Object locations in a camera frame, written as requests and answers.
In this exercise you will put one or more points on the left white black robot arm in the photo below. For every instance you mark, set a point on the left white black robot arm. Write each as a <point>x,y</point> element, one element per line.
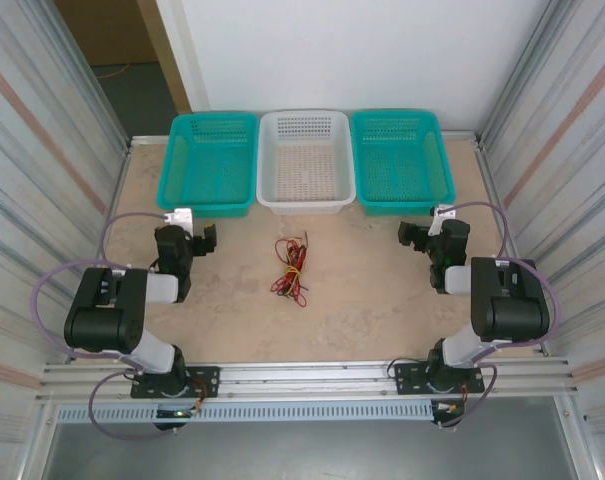
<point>97,325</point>

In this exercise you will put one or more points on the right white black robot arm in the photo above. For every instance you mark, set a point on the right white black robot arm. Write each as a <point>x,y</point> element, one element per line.
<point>512,310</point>

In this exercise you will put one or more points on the teal plastic basket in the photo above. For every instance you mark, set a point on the teal plastic basket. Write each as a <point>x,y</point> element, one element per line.
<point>207,165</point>
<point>402,165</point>

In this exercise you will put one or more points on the white plastic basket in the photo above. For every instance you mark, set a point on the white plastic basket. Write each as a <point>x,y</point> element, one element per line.
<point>307,165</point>

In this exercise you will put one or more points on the tan wooden door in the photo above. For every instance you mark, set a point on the tan wooden door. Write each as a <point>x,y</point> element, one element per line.
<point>167,60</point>

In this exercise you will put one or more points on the brown wooden board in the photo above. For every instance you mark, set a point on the brown wooden board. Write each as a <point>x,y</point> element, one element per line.
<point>107,30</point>

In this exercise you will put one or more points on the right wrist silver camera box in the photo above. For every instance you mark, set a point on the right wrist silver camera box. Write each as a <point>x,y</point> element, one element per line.
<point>443,216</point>

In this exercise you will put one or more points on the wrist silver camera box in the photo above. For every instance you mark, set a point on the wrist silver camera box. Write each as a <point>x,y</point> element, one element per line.
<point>443,216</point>
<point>179,218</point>

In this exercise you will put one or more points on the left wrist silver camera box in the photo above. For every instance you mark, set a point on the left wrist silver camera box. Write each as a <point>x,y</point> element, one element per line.
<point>179,218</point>

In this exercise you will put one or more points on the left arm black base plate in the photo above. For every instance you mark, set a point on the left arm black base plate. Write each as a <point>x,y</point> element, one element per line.
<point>204,380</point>

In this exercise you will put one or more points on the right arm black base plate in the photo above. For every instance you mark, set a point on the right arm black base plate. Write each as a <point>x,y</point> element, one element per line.
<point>412,380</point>

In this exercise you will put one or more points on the aluminium mounting rail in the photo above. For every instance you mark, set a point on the aluminium mounting rail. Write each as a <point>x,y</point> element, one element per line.
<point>307,375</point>

